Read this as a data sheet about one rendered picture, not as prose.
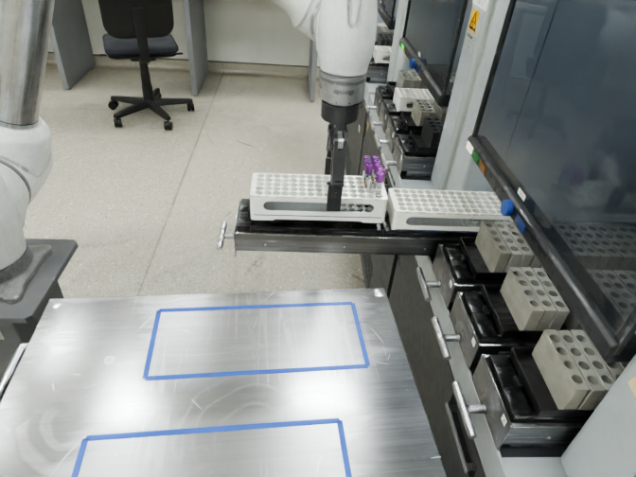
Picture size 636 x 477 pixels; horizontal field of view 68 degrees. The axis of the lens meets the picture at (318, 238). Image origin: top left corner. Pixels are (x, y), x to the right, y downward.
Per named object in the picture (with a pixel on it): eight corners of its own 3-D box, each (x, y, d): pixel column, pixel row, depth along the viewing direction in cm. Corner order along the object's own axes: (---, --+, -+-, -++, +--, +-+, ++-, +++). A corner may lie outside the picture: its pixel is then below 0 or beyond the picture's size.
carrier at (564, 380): (574, 415, 69) (591, 391, 66) (560, 415, 69) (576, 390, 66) (542, 353, 79) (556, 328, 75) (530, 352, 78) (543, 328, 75)
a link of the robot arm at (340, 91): (320, 76, 85) (318, 108, 88) (370, 79, 85) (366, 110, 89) (318, 61, 92) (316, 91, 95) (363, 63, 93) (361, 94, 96)
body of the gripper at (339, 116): (320, 91, 95) (317, 133, 101) (323, 106, 88) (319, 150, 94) (357, 93, 96) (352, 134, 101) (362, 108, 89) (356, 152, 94)
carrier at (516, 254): (513, 278, 94) (523, 255, 90) (503, 277, 94) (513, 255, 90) (493, 242, 103) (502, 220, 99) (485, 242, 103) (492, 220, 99)
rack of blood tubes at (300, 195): (378, 199, 112) (381, 176, 108) (384, 222, 104) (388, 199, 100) (253, 195, 110) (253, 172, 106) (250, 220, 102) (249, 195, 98)
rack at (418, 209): (502, 213, 116) (509, 192, 112) (517, 238, 108) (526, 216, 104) (383, 209, 114) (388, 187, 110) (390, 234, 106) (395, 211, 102)
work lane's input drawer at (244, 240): (504, 231, 122) (516, 203, 117) (525, 266, 111) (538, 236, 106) (222, 222, 117) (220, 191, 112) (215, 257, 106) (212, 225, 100)
